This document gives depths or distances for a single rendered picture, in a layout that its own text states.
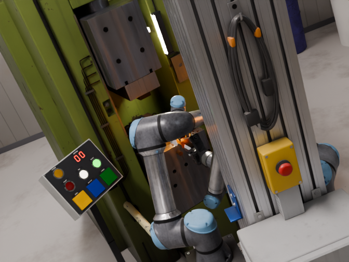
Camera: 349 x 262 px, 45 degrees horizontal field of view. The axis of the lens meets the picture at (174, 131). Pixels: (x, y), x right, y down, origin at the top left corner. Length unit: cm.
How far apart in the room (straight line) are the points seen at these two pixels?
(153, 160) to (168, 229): 28
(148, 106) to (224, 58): 198
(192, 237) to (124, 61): 110
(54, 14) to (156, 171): 110
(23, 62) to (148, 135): 136
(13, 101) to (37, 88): 351
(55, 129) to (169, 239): 146
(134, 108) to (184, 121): 133
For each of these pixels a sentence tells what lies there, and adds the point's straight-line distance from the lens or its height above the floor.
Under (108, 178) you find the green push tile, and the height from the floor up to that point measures 100.
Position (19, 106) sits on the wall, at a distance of 637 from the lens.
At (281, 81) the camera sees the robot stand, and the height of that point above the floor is 162.
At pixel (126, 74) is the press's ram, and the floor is 142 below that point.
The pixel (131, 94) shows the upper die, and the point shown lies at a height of 130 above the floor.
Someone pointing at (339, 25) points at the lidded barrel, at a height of 29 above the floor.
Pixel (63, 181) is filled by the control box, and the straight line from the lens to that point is 222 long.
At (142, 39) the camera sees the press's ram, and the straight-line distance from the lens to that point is 240.
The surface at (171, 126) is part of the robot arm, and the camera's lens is 163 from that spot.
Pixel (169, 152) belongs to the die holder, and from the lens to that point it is 253.
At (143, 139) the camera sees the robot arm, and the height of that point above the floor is 137.
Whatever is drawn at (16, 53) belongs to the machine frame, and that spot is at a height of 168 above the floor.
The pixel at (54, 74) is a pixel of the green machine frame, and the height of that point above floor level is 156.
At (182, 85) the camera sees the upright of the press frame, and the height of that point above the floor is 116.
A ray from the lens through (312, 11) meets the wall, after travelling 682.
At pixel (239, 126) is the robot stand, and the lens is 113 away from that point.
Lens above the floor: 205
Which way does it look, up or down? 25 degrees down
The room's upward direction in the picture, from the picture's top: 21 degrees counter-clockwise
